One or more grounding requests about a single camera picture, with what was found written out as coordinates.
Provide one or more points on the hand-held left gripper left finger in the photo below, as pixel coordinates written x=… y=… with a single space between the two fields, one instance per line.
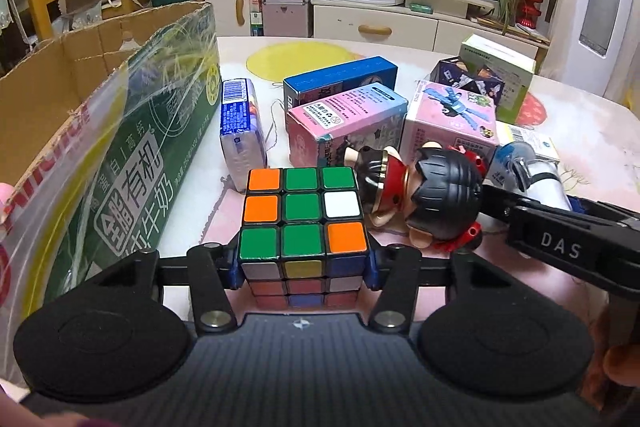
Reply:
x=234 y=276

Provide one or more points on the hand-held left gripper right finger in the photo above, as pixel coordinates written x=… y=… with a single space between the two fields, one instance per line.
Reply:
x=372 y=271

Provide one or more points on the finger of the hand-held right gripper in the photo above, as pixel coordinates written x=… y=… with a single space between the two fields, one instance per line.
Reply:
x=497 y=199

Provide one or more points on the black-haired doll figure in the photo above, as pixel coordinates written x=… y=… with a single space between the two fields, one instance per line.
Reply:
x=440 y=192

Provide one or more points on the pink box dragonfly print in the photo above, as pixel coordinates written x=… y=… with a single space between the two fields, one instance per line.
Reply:
x=450 y=122

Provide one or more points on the multicoloured puzzle cube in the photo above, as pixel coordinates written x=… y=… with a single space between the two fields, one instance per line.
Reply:
x=300 y=207

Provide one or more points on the green white carton box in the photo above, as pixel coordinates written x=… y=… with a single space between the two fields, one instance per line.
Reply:
x=500 y=57

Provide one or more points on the pink carton box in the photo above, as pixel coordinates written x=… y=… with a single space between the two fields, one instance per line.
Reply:
x=345 y=122

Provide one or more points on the cardboard box green print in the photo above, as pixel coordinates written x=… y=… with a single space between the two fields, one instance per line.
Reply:
x=125 y=157

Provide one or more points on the blue carton box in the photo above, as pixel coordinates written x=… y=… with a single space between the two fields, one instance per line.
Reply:
x=340 y=77

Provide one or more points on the person's right hand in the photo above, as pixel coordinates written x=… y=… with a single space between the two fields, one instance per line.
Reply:
x=622 y=369

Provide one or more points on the white plastic bottle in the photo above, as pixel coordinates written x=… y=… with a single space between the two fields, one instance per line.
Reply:
x=545 y=184

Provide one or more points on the white box blue print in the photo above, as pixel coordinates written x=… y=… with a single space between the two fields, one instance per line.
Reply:
x=530 y=139

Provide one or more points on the dark purple printed box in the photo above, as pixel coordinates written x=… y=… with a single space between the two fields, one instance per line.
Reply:
x=465 y=74

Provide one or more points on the blue white tissue pack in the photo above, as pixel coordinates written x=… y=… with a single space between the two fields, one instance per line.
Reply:
x=240 y=117

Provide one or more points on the red vase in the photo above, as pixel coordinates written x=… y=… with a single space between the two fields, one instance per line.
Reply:
x=530 y=9

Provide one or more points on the cream TV cabinet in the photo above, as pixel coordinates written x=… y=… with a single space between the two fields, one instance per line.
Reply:
x=400 y=29

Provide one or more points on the small green packet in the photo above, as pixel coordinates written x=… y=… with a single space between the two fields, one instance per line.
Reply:
x=421 y=7

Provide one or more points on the printed tablecloth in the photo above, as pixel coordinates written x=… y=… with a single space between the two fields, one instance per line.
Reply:
x=240 y=52

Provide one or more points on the pink storage case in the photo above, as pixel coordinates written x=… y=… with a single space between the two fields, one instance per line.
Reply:
x=285 y=17

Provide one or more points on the tall drink carton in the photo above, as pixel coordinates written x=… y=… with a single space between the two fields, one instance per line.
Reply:
x=256 y=9

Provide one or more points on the wooden dining table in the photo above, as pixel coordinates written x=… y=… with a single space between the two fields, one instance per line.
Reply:
x=40 y=12

